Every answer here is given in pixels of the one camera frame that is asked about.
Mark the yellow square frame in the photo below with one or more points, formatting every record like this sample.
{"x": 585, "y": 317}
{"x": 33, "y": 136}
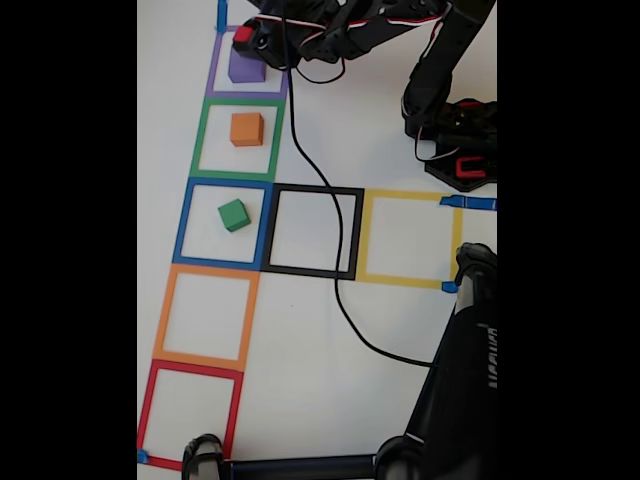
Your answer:
{"x": 400, "y": 281}

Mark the green square frame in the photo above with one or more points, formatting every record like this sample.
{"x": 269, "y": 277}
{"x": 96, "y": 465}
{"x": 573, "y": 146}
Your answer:
{"x": 196, "y": 145}

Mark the black camera tripod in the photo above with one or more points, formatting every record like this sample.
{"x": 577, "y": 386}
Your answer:
{"x": 450, "y": 400}

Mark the black square frame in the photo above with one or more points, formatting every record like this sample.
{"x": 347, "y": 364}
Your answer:
{"x": 290, "y": 270}

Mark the orange square frame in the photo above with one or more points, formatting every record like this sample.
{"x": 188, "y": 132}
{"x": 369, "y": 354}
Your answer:
{"x": 162, "y": 320}

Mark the blue tape strip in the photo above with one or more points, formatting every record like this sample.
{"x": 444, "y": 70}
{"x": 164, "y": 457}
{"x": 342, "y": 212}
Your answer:
{"x": 475, "y": 203}
{"x": 142, "y": 456}
{"x": 221, "y": 12}
{"x": 449, "y": 287}

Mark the blue square frame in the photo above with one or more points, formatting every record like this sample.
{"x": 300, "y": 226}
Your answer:
{"x": 215, "y": 262}

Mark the green cube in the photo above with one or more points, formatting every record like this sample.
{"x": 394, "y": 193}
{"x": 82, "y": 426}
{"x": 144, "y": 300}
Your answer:
{"x": 234, "y": 216}

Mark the red table clamp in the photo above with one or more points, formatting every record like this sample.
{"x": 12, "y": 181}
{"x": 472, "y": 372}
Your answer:
{"x": 470, "y": 172}

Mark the purple square frame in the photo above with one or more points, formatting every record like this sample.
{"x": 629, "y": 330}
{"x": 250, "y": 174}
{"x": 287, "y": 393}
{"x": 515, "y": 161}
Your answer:
{"x": 211, "y": 75}

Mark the large purple cube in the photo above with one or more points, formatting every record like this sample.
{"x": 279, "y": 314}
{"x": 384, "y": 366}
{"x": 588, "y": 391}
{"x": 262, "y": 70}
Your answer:
{"x": 245, "y": 70}

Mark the small red cube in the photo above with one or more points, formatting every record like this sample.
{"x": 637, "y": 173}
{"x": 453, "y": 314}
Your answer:
{"x": 244, "y": 35}

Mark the orange cube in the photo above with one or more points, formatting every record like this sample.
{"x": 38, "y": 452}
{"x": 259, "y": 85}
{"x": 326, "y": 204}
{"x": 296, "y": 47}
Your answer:
{"x": 246, "y": 129}

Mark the red square frame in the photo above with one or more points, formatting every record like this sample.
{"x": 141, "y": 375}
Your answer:
{"x": 145, "y": 410}

